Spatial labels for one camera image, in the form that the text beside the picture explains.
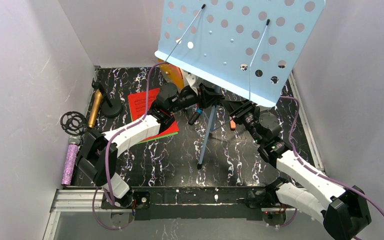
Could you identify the green sheet music page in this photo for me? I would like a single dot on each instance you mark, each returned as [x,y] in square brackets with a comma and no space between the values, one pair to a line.
[172,130]

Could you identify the purple glitter microphone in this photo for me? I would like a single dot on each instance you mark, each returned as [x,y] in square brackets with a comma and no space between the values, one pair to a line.
[69,164]

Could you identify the round three-drawer storage box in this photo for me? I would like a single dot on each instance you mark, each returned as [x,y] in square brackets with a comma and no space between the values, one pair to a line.
[173,74]

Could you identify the light blue music stand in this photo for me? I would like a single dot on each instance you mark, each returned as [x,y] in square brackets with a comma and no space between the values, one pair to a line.
[248,47]

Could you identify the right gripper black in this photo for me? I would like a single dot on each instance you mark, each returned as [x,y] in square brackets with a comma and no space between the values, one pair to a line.
[237,109]

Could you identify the black blue marker pen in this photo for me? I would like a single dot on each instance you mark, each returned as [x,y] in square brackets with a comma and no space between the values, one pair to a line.
[194,117]

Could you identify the red sheet music page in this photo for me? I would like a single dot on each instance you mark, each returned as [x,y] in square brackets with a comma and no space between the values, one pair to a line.
[136,101]

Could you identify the orange white highlighter pen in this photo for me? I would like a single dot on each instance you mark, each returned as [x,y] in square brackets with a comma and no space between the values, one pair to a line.
[232,125]

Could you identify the black shock-mount tripod stand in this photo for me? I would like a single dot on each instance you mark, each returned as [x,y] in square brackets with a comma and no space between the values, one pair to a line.
[73,123]

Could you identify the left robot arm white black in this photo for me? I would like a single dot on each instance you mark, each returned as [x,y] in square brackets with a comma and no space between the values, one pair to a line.
[98,155]

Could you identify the aluminium frame rail base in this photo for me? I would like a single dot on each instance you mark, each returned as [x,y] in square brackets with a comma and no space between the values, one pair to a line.
[222,202]

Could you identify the gold microphone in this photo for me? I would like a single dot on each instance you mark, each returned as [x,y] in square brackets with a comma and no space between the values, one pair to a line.
[97,101]

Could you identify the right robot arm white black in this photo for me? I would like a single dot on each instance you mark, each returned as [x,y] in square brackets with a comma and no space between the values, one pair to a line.
[342,211]

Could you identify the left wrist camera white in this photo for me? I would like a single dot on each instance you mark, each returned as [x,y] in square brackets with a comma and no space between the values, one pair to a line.
[191,80]

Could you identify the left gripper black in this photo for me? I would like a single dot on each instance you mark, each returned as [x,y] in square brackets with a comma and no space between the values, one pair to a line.
[204,96]

